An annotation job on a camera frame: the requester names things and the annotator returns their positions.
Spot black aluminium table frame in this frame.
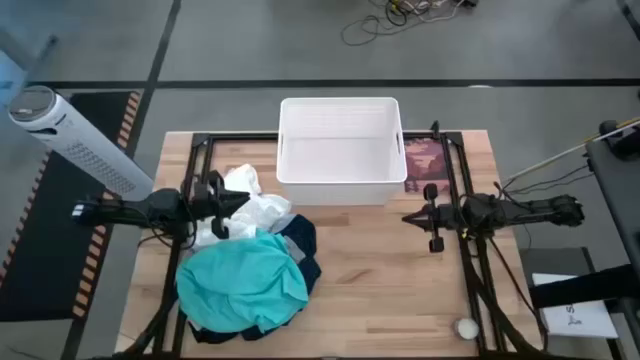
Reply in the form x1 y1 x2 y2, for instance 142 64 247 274
92 119 566 360

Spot white tower fan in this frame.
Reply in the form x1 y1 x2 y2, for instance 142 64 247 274
7 84 156 201

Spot black orange-striped floor mat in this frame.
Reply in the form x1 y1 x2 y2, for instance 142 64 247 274
0 89 144 322

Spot black side table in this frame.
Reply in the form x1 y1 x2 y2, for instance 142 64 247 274
584 132 640 266

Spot navy white-dotted garment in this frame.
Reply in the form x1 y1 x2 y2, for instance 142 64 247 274
187 213 323 345

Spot black flat bar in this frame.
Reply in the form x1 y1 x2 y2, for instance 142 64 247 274
528 263 640 310

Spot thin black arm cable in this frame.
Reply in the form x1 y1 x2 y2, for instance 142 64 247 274
504 164 596 197

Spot white round disc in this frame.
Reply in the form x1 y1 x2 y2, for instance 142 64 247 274
453 317 480 341

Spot large white garment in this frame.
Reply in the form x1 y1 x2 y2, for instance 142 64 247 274
193 192 293 251

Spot brown picture board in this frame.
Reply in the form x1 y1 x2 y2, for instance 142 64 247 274
402 135 451 195

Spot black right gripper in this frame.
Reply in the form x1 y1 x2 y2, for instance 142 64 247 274
402 182 471 254

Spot tangled coloured cable bundle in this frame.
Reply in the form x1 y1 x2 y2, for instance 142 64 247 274
369 0 480 27

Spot white perforated plastic basket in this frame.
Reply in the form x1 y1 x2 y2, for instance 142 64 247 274
275 96 409 207

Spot black looped floor cable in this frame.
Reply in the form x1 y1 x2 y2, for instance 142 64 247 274
341 13 401 48

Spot white and yellow rod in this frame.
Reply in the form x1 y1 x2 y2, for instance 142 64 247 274
502 117 640 184

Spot teal garment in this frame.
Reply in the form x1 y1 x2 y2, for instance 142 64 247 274
174 228 311 335

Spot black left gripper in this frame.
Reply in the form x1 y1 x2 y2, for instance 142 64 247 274
191 169 251 240

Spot white printed paper sheet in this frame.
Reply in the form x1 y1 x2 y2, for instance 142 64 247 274
531 272 620 340

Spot black cylindrical roller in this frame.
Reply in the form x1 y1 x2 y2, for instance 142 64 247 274
598 118 640 161

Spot light blue metal stand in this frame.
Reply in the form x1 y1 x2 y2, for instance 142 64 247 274
0 24 59 106

